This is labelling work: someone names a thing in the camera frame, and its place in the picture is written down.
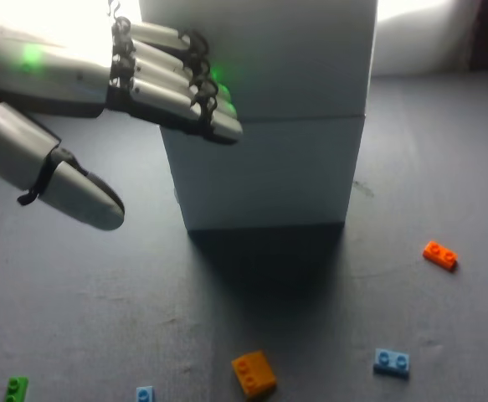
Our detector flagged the large yellow-orange toy block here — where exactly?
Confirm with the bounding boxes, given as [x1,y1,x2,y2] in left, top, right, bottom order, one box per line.
[231,350,278,398]

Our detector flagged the brown cardboard box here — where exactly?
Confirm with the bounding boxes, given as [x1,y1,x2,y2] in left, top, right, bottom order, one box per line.
[136,0,378,234]

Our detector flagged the green toy block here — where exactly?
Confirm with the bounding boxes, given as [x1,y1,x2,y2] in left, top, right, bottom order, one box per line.
[3,376,30,402]

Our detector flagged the small orange toy block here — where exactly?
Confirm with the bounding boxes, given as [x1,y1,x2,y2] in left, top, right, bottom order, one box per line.
[422,240,459,272]

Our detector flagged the grey table cloth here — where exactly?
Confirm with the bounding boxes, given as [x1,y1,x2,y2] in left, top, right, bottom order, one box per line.
[0,0,488,402]

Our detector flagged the light blue toy block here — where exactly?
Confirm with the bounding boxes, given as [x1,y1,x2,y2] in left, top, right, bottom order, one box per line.
[372,348,411,380]

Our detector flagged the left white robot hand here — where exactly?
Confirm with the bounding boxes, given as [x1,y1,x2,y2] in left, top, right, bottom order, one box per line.
[0,0,244,232]

